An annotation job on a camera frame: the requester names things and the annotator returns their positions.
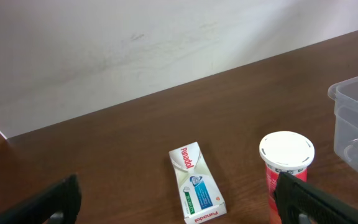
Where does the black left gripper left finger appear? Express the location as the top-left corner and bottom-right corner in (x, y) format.
(0, 174), (81, 224)

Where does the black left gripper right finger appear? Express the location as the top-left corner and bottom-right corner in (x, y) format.
(273, 172), (358, 224)

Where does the orange tube white cap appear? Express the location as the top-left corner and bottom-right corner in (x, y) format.
(259, 131), (314, 224)

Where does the white Panadol box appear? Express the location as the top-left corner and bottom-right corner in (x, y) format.
(169, 142), (227, 224)

